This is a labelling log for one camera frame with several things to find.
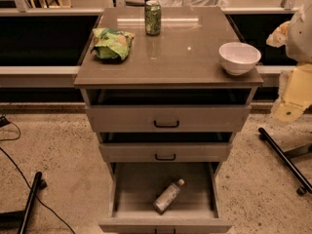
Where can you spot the green soda can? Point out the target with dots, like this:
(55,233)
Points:
(153,13)

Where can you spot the top grey drawer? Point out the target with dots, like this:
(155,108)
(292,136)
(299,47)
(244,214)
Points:
(192,118)

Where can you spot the grey drawer cabinet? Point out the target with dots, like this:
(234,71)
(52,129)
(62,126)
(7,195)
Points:
(180,66)

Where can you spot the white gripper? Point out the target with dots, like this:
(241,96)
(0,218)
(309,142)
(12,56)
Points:
(300,39)

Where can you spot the black stand leg left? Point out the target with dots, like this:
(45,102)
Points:
(20,219)

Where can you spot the white bowl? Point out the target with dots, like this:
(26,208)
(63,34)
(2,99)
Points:
(238,58)

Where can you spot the middle grey drawer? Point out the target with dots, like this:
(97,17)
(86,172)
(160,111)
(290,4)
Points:
(185,152)

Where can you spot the black drawer handle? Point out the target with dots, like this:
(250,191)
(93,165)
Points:
(174,124)
(165,157)

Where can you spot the black middle drawer handle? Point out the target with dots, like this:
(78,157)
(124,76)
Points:
(165,157)

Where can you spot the grey drawer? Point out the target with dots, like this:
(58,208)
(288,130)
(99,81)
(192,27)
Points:
(185,152)
(137,185)
(192,118)

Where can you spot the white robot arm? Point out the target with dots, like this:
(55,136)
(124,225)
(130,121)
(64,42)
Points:
(299,43)

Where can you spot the green chip bag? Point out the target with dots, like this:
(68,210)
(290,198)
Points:
(112,43)

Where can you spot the bottom grey drawer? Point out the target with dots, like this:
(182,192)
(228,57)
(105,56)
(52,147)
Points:
(137,185)

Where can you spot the black top drawer handle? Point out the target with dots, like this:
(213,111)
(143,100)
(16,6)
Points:
(174,124)

